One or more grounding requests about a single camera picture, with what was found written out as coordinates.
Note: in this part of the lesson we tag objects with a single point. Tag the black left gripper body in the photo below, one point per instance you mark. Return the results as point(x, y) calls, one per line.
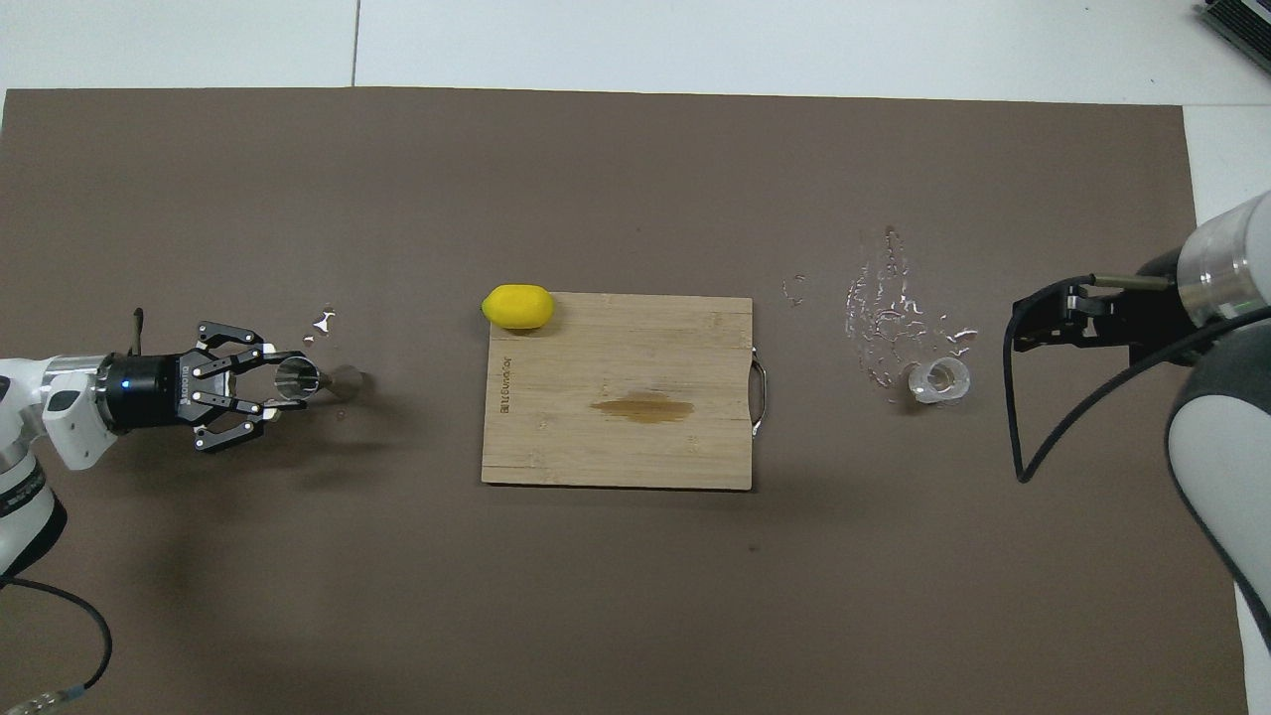
point(149, 390)

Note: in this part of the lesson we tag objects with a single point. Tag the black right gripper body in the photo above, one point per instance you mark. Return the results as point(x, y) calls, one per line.
point(1142, 318)

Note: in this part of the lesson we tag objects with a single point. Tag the steel double jigger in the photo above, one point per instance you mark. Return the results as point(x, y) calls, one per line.
point(296, 379)

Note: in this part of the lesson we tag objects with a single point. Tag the yellow lemon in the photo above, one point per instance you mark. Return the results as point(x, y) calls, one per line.
point(517, 307)

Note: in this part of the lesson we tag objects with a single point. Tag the grey ribbed device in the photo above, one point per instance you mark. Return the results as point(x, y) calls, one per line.
point(1241, 25)

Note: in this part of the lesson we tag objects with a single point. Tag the wooden cutting board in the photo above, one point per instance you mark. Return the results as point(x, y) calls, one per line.
point(616, 447)

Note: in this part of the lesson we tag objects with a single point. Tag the brown table mat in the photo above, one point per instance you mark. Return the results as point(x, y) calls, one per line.
point(635, 596)

